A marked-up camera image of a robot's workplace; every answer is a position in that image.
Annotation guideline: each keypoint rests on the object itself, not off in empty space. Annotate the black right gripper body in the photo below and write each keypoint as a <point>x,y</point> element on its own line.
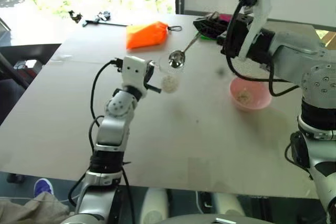
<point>236,37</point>

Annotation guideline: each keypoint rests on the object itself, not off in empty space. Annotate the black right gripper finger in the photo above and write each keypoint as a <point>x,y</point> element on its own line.
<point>213,35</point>
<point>208,24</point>

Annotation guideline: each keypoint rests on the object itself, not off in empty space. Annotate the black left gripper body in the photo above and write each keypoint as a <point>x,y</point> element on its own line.
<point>148,75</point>

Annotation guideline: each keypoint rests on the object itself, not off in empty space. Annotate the glass mug with oatmeal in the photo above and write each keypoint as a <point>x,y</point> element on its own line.
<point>171,77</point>

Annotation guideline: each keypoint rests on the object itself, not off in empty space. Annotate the silver metal spoon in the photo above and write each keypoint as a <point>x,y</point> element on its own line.
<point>177,58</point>

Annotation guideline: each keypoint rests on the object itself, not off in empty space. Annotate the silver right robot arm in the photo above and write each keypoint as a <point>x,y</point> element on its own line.
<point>312,58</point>

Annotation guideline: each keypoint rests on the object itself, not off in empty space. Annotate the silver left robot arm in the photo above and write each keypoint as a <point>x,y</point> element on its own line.
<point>113,132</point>

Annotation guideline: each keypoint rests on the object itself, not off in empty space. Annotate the pink bowl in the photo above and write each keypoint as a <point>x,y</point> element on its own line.
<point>250,95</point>

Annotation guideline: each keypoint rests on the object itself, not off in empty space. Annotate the green object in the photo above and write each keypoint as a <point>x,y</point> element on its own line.
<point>207,37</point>

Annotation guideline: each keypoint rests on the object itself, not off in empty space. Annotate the magenta object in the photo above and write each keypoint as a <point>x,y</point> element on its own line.
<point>224,17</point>

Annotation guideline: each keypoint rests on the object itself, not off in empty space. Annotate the black rod tool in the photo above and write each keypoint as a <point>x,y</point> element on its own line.
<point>101,20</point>

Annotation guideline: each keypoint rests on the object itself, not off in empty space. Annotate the small black clamp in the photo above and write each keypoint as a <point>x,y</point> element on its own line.
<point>75,15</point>

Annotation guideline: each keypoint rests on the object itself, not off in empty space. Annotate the black chair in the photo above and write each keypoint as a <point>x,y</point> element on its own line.
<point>18,61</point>

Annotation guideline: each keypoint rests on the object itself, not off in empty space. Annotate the blue shoe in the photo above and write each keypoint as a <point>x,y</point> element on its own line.
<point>43,186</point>

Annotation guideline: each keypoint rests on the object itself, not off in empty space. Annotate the beige cloth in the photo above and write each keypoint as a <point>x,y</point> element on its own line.
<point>31,208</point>

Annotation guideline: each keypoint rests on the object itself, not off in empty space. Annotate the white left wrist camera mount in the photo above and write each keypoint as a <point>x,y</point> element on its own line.
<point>133,69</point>

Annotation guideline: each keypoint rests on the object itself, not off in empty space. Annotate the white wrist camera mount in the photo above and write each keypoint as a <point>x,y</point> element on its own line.
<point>133,69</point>
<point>258,11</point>

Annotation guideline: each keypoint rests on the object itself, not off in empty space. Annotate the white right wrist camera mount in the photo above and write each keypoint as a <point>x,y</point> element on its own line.
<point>258,11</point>

